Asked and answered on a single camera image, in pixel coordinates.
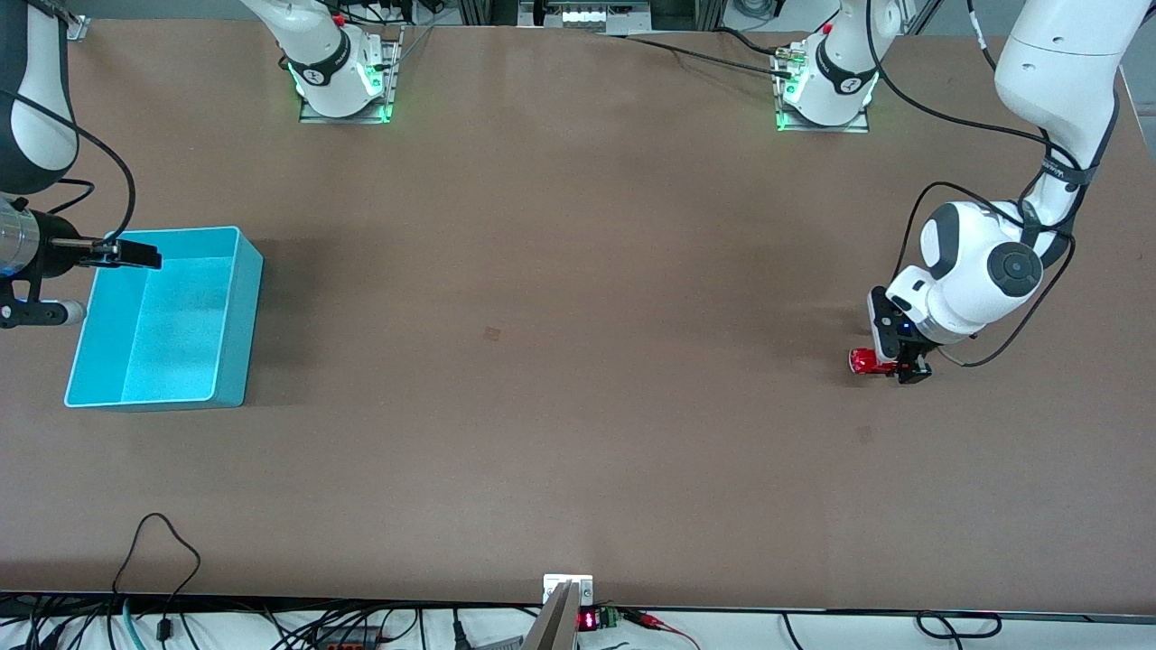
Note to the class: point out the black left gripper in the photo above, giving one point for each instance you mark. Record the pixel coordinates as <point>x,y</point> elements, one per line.
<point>914,361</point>

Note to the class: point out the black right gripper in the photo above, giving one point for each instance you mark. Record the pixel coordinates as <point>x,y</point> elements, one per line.
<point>56,255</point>

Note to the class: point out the red beetle toy car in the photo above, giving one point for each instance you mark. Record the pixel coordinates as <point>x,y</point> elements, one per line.
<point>869,362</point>

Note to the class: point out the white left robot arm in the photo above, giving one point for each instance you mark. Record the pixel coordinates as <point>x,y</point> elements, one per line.
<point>1057,63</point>

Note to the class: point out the blue plastic box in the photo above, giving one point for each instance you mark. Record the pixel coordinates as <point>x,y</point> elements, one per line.
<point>172,325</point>

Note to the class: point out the red digit display module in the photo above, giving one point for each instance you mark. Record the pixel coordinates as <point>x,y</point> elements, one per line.
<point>591,620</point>

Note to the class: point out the white lit device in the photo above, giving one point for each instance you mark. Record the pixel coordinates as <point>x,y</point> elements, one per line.
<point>601,13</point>

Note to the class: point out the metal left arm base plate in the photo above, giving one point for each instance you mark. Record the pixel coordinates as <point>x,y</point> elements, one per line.
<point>858,126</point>

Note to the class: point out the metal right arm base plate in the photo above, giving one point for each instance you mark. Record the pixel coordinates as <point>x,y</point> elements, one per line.
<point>390,72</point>

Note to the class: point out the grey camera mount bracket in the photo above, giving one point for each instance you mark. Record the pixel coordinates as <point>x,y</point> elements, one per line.
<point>555,623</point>

